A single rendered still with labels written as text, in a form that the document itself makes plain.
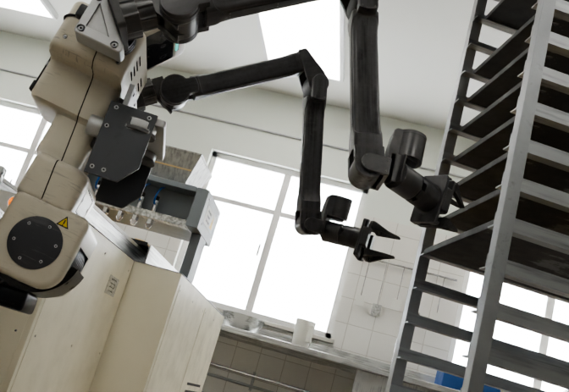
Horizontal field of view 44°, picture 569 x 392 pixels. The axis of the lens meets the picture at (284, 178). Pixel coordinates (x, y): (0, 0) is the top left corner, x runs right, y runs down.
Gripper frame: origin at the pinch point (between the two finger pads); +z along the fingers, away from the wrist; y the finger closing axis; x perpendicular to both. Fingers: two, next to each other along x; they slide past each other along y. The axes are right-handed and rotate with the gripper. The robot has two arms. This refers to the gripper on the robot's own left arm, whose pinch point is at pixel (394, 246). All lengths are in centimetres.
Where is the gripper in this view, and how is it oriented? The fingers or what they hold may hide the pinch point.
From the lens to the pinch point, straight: 185.9
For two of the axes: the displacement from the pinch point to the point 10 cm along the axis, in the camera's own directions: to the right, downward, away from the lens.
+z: 9.0, 1.9, -4.0
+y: 3.2, -9.0, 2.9
